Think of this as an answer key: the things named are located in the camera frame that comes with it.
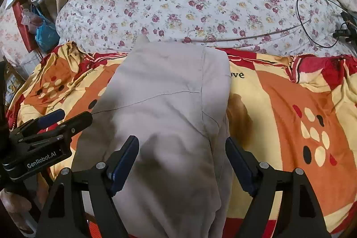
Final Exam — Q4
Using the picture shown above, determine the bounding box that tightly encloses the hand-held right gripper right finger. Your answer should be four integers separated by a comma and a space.
225, 137, 332, 238

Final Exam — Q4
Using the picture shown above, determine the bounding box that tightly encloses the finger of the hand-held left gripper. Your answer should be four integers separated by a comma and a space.
15, 109, 66, 136
10, 111, 93, 145

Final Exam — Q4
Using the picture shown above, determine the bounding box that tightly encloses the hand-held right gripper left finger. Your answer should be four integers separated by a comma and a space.
36, 135, 140, 238

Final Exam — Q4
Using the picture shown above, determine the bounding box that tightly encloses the grey jacket with striped cuffs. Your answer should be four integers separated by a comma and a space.
71, 34, 233, 238

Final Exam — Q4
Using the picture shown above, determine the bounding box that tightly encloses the person's left hand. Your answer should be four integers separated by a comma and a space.
0, 189, 32, 233

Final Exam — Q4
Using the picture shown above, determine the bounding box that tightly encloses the blue plastic bag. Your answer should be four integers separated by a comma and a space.
35, 5, 61, 52

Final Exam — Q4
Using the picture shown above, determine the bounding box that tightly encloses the orange red patterned bed sheet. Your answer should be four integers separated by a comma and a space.
6, 41, 357, 238

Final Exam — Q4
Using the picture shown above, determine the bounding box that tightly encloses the red box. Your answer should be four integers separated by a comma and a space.
12, 0, 37, 53

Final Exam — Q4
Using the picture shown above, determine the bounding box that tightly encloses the floral quilt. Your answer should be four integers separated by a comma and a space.
56, 0, 357, 56

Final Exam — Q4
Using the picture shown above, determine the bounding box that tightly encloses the small black plug device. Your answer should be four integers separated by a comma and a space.
332, 12, 357, 42

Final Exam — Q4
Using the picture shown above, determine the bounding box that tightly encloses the thin black cable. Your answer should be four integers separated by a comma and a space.
183, 0, 348, 49

